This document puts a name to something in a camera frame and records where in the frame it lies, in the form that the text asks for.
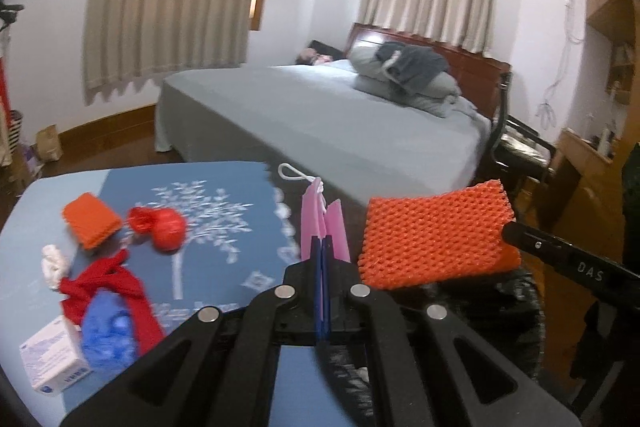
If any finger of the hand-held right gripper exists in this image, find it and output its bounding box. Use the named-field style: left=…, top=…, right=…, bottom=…
left=501, top=221, right=568, bottom=270

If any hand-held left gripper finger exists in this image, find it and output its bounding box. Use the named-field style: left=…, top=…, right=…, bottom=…
left=323, top=237, right=583, bottom=427
left=59, top=234, right=325, bottom=427

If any large orange foam net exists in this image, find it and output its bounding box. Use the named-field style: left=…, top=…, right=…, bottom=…
left=358, top=178, right=522, bottom=292

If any red plastic wrapper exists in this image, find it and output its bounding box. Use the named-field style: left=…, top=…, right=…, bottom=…
left=126, top=205, right=189, bottom=254

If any red ribbon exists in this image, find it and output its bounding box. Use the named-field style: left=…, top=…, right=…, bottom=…
left=59, top=249, right=167, bottom=355

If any blue plastic glove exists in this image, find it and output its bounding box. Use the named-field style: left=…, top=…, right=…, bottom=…
left=81, top=293, right=137, bottom=365

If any small orange foam net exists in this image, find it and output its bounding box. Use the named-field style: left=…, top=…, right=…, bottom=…
left=62, top=191, right=122, bottom=251

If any knotted pale cloth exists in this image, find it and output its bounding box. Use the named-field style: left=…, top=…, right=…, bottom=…
left=40, top=244, right=70, bottom=292

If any small white cardboard box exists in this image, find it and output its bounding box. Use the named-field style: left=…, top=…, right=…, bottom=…
left=19, top=314, right=95, bottom=394

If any black chair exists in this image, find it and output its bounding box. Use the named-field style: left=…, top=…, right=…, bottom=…
left=487, top=72, right=557, bottom=180

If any wooden desk with shelves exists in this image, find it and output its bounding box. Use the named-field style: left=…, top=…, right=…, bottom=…
left=545, top=0, right=640, bottom=258

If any large grey pillow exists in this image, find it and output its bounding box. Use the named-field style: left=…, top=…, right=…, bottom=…
left=352, top=72, right=463, bottom=120

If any bed with grey sheet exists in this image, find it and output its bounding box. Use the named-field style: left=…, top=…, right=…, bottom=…
left=154, top=59, right=493, bottom=208

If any wooden headboard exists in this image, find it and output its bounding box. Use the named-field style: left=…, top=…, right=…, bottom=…
left=345, top=22, right=513, bottom=118

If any dark grey garment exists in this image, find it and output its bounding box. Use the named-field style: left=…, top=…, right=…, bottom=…
left=375, top=41, right=450, bottom=88

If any blue tree print tablecloth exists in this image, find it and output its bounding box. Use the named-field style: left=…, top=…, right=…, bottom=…
left=0, top=161, right=323, bottom=427

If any small grey pillow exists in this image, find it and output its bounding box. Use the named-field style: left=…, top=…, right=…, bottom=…
left=346, top=44, right=401, bottom=82

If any dark bag beside bed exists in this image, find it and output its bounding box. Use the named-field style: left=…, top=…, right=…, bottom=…
left=295, top=39, right=347, bottom=68

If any brown paper bag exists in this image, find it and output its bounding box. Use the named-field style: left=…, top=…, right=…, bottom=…
left=36, top=125, right=64, bottom=164

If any striped bag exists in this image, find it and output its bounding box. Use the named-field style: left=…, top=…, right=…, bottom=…
left=7, top=110, right=24, bottom=165

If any garment steamer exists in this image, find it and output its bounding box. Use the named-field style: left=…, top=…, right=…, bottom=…
left=0, top=1, right=25, bottom=58

